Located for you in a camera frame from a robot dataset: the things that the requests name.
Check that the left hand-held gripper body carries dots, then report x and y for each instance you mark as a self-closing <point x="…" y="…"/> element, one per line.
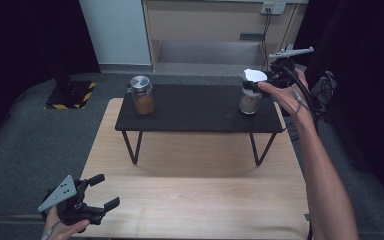
<point x="68" y="200"/>

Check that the white cabinet panel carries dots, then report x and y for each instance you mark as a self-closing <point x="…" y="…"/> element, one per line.
<point x="116" y="31"/>

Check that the person's right hand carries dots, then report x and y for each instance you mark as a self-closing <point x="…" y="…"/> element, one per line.
<point x="288" y="98"/>

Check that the grey box on desk frame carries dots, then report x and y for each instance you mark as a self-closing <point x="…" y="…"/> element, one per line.
<point x="251" y="37"/>

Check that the wooden desk frame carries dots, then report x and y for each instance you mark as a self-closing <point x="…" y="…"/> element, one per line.
<point x="213" y="23"/>

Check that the black stand base striped tape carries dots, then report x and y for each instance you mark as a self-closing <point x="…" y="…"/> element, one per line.
<point x="70" y="95"/>

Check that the glass jar with metal lid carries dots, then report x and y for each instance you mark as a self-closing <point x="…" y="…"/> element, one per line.
<point x="141" y="95"/>

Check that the glass jar with white lid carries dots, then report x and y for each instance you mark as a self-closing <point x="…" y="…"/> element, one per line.
<point x="251" y="100"/>

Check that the white wall socket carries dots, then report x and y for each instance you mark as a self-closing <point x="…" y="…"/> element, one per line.
<point x="273" y="7"/>

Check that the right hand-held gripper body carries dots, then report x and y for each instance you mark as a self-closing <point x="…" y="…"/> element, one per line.
<point x="285" y="65"/>

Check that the person's left hand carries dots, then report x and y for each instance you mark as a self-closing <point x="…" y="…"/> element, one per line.
<point x="65" y="230"/>

